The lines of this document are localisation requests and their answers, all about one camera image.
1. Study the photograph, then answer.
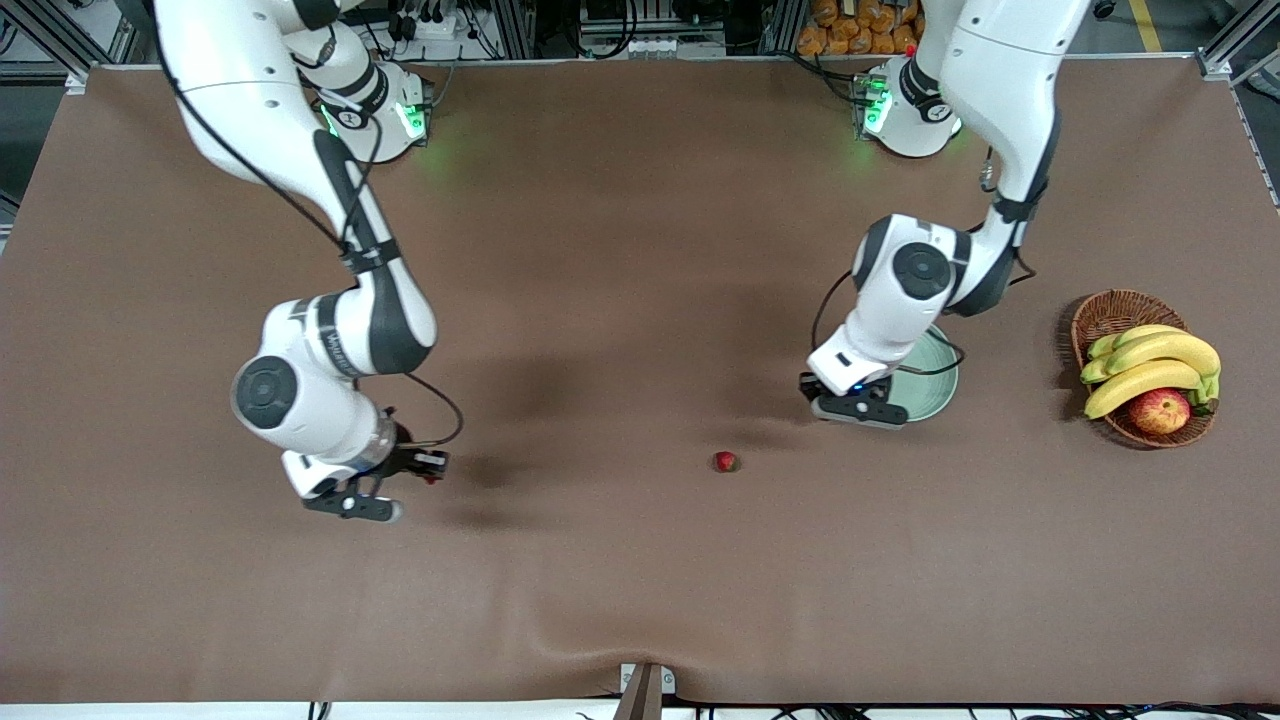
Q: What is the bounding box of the pale green round plate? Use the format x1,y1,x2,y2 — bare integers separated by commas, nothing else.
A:
893,325,960,424

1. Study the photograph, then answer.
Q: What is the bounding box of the brown table cover mat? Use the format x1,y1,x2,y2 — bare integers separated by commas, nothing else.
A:
0,55,1280,706

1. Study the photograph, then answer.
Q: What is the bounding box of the brown wicker basket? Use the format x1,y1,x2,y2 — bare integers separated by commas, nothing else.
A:
1070,289,1219,449

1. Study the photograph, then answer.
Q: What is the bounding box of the small yellow-green banana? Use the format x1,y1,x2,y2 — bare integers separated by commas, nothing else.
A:
1088,324,1186,361

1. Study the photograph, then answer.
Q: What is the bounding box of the plump yellow banana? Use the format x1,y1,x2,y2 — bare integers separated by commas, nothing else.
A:
1084,360,1206,421

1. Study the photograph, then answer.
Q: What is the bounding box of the red yellow apple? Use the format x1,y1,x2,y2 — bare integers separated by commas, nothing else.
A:
1127,388,1193,435

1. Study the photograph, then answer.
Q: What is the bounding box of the yellow banana bunch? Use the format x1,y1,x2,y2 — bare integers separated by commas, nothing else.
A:
1080,332,1222,386

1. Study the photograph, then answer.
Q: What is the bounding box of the pile of orange buns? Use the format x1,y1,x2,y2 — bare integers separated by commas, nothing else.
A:
797,0,926,57

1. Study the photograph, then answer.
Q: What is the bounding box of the white terminal block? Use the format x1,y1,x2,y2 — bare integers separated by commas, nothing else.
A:
625,38,726,59

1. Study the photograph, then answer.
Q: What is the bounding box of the white power strip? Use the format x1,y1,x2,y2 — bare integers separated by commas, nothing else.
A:
398,0,459,41

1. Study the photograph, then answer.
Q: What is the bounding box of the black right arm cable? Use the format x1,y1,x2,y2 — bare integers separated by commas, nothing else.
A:
150,0,465,448

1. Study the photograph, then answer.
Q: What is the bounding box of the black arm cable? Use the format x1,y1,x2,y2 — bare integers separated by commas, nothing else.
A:
810,145,1038,379
150,0,465,448

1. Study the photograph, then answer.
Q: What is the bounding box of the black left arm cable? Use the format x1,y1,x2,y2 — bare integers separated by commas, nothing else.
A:
810,145,1038,379

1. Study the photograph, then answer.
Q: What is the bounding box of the grey metal clamp bracket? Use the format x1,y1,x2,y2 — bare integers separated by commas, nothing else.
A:
612,663,677,720

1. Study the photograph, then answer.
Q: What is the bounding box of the aluminium frame post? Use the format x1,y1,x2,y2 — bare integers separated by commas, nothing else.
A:
490,0,536,59
765,0,806,56

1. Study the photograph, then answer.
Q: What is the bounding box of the long aluminium frame rail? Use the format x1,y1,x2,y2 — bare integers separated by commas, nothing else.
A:
1195,0,1280,211

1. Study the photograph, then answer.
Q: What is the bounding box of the aluminium rail with white bracket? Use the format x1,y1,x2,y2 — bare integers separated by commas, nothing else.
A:
0,0,151,96

